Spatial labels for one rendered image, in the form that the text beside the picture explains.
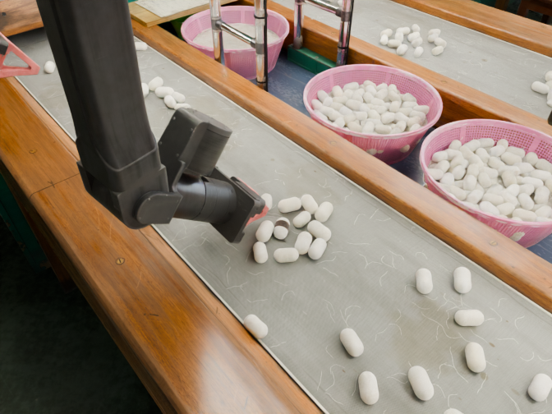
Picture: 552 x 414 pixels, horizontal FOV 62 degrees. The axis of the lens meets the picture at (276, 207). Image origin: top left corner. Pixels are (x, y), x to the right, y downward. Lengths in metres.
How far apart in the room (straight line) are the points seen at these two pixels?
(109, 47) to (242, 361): 0.34
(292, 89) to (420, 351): 0.73
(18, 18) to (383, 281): 0.99
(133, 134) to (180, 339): 0.24
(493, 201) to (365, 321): 0.32
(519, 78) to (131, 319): 0.94
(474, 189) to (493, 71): 0.43
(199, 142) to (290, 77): 0.70
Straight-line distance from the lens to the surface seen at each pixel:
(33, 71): 0.91
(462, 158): 0.86
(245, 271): 0.63
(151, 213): 0.48
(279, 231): 0.65
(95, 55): 0.38
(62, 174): 0.81
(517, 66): 1.22
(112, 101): 0.40
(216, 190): 0.57
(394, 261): 0.66
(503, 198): 0.81
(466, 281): 0.64
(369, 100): 0.99
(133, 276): 0.62
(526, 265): 0.68
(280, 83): 1.16
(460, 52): 1.24
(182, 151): 0.50
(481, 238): 0.69
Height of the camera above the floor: 1.23
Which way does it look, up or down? 44 degrees down
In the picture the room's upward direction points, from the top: straight up
